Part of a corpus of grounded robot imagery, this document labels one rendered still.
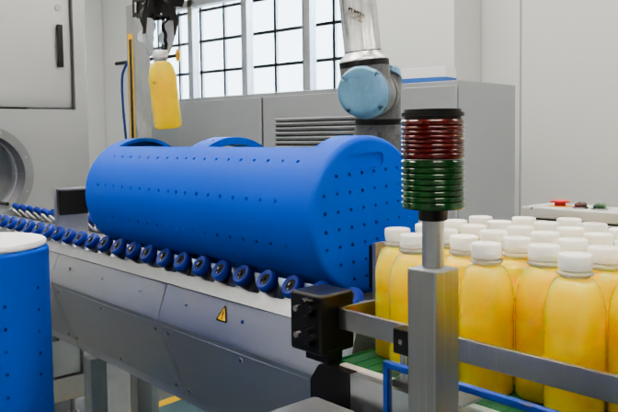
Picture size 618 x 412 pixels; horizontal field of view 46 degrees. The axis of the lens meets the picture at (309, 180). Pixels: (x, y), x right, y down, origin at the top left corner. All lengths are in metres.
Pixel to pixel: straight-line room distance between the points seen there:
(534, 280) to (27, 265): 0.94
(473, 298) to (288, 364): 0.47
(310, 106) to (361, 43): 1.71
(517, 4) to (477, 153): 1.39
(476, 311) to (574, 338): 0.13
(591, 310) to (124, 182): 1.17
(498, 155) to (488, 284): 2.31
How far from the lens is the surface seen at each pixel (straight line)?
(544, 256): 0.95
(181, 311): 1.60
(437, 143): 0.71
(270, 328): 1.36
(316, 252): 1.23
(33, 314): 1.51
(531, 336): 0.96
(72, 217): 2.38
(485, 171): 3.13
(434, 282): 0.73
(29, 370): 1.52
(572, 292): 0.88
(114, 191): 1.80
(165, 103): 1.84
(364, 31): 1.68
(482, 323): 0.95
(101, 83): 6.96
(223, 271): 1.49
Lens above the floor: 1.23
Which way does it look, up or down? 3 degrees down
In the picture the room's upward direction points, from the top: 1 degrees counter-clockwise
